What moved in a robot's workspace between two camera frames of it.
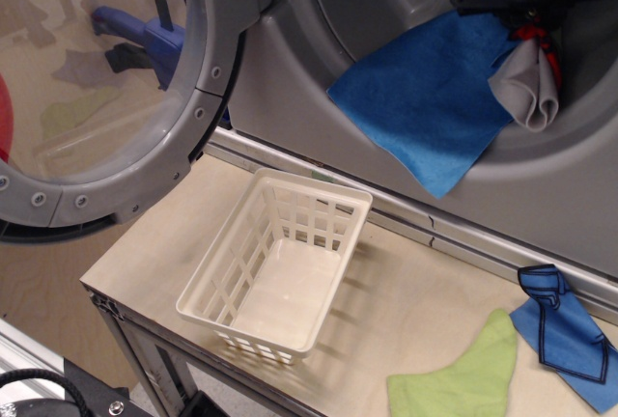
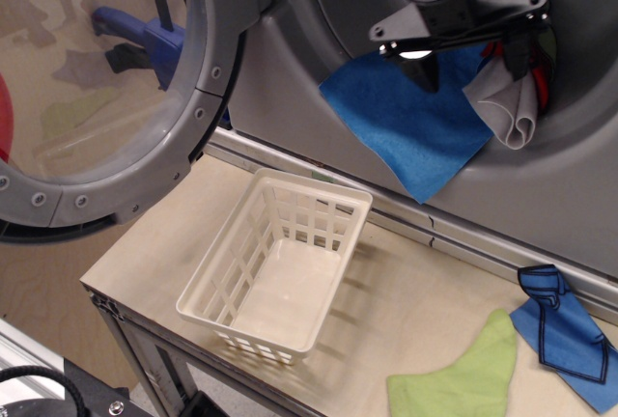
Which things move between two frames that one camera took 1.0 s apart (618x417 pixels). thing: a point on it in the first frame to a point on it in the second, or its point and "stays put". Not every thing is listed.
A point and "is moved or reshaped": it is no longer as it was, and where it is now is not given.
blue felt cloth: x=425 y=97 is moved or reshaped
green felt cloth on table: x=477 y=384 stays put
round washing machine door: x=115 y=72 stays put
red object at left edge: x=7 y=119 stays put
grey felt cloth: x=527 y=86 to x=509 y=104
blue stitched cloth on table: x=560 y=328 stays put
